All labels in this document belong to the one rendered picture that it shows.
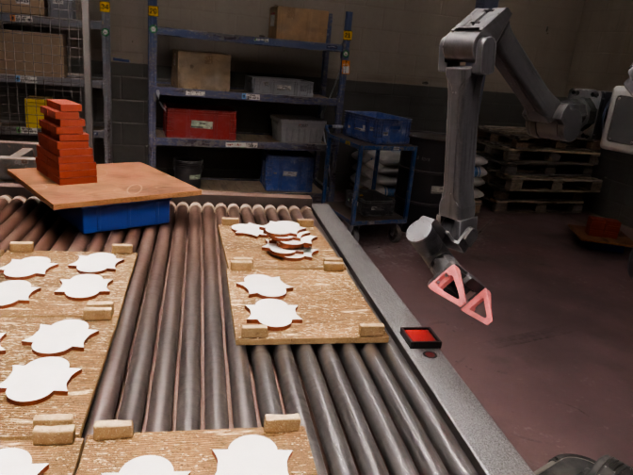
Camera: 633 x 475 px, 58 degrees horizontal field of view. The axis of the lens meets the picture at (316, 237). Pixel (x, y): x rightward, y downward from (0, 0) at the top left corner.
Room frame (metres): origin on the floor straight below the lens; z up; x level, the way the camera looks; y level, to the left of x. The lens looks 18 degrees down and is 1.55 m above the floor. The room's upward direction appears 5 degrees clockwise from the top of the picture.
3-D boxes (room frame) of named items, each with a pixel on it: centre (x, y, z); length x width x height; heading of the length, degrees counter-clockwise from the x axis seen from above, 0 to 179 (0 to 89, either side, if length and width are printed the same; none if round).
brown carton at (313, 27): (5.86, 0.37, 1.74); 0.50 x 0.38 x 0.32; 109
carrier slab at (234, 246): (1.76, 0.12, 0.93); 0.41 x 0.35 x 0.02; 15
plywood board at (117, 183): (1.98, 0.77, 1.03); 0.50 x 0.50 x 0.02; 42
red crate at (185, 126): (5.59, 1.23, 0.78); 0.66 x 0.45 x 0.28; 109
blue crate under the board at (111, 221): (1.93, 0.73, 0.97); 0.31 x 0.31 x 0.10; 42
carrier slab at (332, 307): (1.35, 0.03, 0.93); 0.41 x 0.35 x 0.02; 13
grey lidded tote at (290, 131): (5.88, 0.30, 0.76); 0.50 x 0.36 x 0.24; 115
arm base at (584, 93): (1.47, -0.61, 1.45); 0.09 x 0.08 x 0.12; 39
